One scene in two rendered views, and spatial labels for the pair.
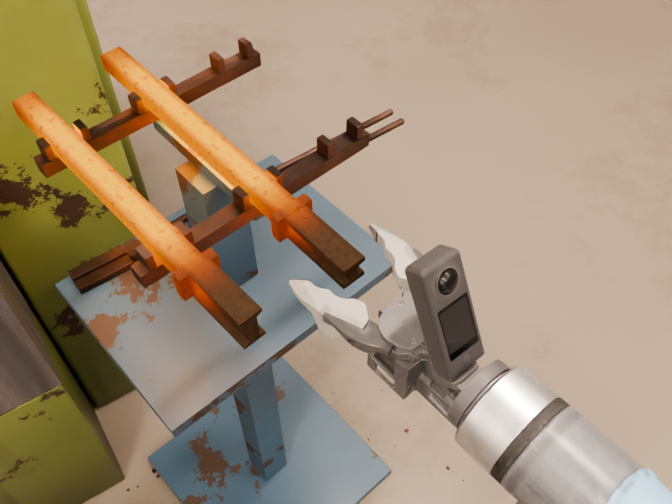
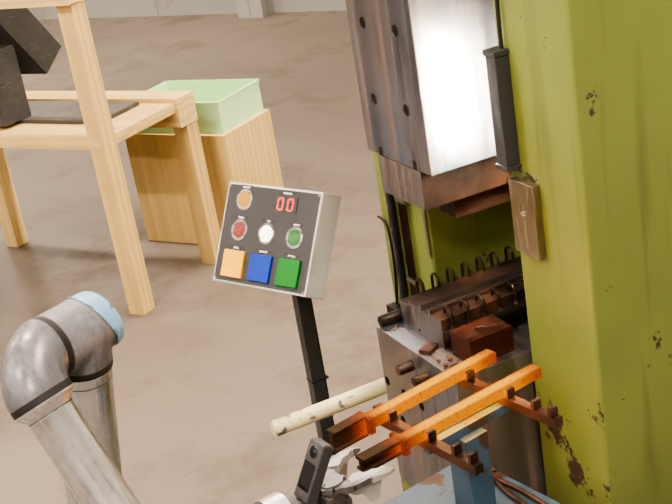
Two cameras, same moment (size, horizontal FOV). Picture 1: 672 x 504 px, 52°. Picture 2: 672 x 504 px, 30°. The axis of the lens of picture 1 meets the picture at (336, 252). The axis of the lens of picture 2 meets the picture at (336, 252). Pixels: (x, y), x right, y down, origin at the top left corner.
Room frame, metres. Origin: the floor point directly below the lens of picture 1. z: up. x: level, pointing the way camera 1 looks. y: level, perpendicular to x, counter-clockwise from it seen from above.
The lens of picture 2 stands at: (0.75, -2.03, 2.28)
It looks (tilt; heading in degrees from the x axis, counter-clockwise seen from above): 22 degrees down; 99
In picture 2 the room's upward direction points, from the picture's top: 10 degrees counter-clockwise
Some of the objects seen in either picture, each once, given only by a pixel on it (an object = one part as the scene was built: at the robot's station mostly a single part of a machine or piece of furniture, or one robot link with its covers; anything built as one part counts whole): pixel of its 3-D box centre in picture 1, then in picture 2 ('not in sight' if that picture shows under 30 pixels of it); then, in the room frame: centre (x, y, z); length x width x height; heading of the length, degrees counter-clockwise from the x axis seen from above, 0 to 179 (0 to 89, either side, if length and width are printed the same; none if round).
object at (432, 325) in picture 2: not in sight; (492, 293); (0.66, 0.83, 0.96); 0.42 x 0.20 x 0.09; 33
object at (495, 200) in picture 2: not in sight; (499, 185); (0.71, 0.83, 1.24); 0.30 x 0.07 x 0.06; 33
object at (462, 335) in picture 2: not in sight; (482, 340); (0.63, 0.60, 0.95); 0.12 x 0.09 x 0.07; 33
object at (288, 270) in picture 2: not in sight; (288, 273); (0.13, 0.99, 1.01); 0.07 x 0.05 x 0.07; 148
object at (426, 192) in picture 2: not in sight; (476, 157); (0.66, 0.83, 1.32); 0.42 x 0.20 x 0.10; 33
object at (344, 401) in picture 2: not in sight; (344, 401); (0.22, 0.96, 0.62); 0.44 x 0.05 x 0.05; 33
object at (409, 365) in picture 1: (434, 358); (316, 501); (0.32, -0.09, 1.00); 0.12 x 0.08 x 0.09; 42
